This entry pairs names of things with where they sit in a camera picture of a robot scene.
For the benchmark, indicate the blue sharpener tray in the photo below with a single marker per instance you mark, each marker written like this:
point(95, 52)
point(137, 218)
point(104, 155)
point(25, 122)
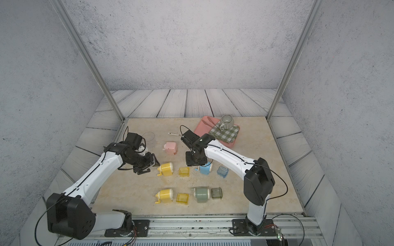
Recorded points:
point(222, 171)

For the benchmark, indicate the green pencil sharpener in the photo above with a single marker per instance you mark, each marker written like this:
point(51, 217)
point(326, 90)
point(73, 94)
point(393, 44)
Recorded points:
point(202, 194)

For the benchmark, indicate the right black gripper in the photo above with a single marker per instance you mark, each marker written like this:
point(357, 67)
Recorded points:
point(189, 162)

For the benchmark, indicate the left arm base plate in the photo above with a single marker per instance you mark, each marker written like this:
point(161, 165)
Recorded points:
point(135, 227)

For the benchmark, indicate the yellow tray row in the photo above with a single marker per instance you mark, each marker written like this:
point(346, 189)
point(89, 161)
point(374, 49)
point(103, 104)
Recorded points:
point(184, 172)
point(182, 198)

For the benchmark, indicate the ribbed grey cup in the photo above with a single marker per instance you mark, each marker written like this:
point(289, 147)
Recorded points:
point(226, 122)

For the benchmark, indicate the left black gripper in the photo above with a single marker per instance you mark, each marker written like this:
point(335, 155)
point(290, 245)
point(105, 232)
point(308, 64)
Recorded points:
point(152, 161)

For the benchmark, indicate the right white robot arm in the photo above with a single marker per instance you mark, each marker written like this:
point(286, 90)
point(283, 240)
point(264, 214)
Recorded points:
point(258, 181)

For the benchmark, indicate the yellow tray front row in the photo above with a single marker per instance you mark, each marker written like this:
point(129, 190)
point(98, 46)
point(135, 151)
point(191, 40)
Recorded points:
point(182, 198)

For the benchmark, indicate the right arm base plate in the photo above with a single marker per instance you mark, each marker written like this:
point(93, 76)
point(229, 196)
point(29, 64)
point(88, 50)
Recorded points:
point(244, 227)

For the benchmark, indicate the green checkered cloth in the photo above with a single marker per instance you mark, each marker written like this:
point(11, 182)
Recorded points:
point(227, 135)

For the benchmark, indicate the metal spoon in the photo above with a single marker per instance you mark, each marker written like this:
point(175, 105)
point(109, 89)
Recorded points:
point(174, 134)

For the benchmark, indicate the blue pencil sharpener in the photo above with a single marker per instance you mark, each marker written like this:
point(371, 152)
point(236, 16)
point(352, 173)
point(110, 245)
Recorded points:
point(206, 169)

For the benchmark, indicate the yellow sharpener front row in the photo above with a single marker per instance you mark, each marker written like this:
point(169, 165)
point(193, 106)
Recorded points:
point(164, 196)

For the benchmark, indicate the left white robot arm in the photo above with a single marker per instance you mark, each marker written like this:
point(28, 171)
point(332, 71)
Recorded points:
point(68, 213)

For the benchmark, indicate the clear glass cup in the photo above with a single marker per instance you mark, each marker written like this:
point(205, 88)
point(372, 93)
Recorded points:
point(150, 139)

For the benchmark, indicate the pink pencil sharpener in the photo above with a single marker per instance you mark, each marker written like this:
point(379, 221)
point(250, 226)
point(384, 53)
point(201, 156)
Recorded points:
point(170, 148)

